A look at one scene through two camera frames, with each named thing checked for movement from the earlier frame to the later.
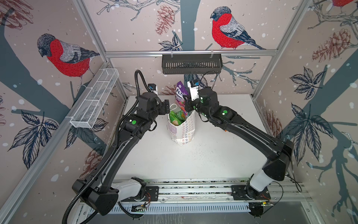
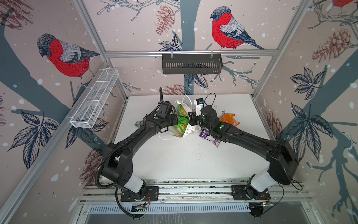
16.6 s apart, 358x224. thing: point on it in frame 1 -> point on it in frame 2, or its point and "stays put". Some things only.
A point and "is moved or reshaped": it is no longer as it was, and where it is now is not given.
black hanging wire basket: (192, 65) stays put
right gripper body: (196, 104) -> (196, 118)
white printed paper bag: (184, 133) is moved or reshaped
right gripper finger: (189, 105) -> (192, 115)
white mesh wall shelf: (85, 115) stays put
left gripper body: (160, 108) -> (173, 119)
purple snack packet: (181, 90) -> (205, 134)
